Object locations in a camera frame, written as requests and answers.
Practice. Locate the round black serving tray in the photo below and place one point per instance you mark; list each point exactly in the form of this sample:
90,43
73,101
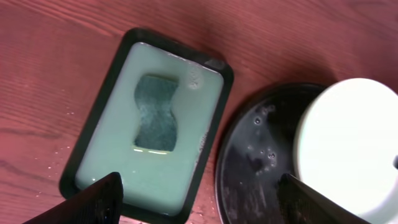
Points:
257,150

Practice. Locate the mint plate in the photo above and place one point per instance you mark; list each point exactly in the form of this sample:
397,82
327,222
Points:
346,148

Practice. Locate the black rectangular soapy water tray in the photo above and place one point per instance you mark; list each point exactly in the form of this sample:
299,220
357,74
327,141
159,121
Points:
158,186

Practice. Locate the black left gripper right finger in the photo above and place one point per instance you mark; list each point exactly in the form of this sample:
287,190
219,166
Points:
301,204

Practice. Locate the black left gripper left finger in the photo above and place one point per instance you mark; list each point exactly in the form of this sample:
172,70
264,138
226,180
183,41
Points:
100,203

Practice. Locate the green scouring sponge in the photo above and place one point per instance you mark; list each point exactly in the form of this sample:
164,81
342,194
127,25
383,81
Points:
157,126

